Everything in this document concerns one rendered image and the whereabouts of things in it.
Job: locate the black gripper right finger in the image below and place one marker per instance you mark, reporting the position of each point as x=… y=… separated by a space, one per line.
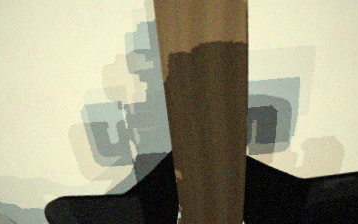
x=276 y=197

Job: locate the brown wooden plank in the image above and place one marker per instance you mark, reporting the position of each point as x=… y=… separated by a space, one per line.
x=203 y=48

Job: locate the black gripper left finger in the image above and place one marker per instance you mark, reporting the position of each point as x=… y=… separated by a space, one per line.
x=154 y=200

